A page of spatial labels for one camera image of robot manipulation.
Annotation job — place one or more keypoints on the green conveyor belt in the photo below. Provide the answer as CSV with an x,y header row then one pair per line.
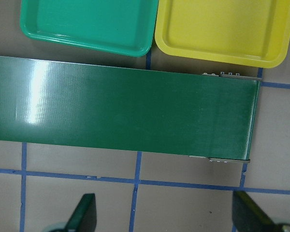
x,y
59,103

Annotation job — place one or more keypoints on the green plastic tray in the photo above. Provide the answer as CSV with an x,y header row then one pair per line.
x,y
123,27

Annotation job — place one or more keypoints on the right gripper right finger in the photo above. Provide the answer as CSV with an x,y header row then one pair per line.
x,y
247,216

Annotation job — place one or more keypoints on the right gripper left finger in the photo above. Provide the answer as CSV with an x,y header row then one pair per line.
x,y
84,217

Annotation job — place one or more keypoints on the yellow plastic tray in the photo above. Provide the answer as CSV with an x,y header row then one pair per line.
x,y
253,33

